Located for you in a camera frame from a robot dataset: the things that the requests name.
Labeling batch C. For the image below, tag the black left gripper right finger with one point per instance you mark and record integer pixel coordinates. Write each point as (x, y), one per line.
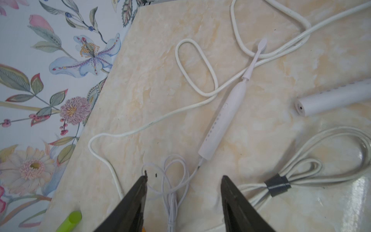
(239, 215)

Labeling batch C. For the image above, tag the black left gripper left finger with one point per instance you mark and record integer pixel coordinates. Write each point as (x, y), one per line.
(128, 216)

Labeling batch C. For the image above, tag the green cylinder block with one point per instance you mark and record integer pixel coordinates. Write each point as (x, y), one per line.
(70, 222)

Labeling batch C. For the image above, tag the white electric toothbrush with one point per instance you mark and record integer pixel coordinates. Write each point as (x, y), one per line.
(228, 110)
(341, 96)

